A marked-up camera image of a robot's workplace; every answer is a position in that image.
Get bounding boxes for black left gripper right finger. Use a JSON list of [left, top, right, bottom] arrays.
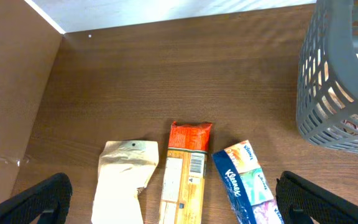
[[275, 171, 358, 224]]

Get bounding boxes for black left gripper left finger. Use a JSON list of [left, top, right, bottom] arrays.
[[0, 172, 72, 224]]

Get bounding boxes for Kleenex tissue multipack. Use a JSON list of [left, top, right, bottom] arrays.
[[213, 140, 284, 224]]

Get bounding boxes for orange spaghetti packet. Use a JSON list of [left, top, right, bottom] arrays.
[[158, 122, 212, 224]]

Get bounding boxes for grey plastic basket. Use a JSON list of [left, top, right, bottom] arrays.
[[296, 0, 358, 154]]

